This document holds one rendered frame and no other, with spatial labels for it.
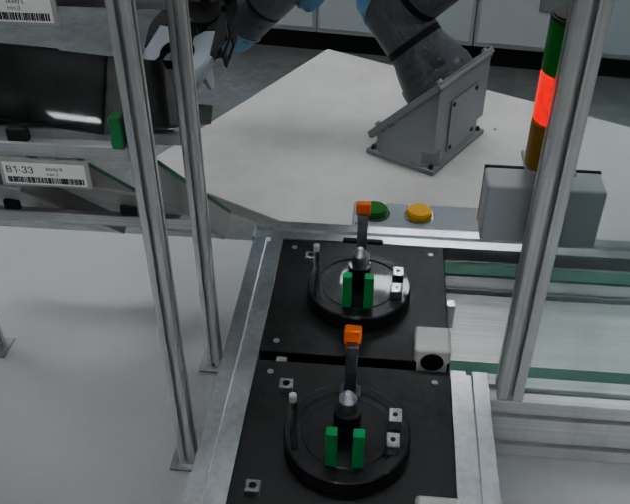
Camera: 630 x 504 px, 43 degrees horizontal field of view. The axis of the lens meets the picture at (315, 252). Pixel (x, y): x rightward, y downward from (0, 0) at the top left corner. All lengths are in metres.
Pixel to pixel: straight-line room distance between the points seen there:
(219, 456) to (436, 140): 0.83
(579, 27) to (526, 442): 0.54
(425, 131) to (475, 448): 0.75
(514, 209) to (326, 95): 1.07
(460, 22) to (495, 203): 3.30
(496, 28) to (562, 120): 3.36
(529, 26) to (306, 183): 2.71
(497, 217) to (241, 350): 0.38
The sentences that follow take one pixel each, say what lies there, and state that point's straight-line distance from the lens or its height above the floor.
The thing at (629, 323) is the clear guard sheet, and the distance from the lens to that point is 0.94.
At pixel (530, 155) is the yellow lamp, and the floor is 1.27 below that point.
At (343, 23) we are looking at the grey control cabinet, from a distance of 4.20.
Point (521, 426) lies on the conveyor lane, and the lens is 1.03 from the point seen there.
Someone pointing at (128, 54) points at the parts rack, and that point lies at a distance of 0.70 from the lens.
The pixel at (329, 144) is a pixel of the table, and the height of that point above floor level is 0.86.
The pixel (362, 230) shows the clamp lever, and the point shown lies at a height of 1.04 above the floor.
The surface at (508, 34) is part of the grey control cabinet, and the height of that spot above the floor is 0.18.
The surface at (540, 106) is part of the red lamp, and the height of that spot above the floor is 1.33.
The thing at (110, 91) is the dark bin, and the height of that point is 1.34.
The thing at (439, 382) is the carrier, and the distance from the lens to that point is 0.98.
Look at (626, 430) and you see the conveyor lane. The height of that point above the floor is 0.92.
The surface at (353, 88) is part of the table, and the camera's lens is 1.90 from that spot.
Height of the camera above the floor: 1.67
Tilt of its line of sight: 37 degrees down
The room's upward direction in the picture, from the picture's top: straight up
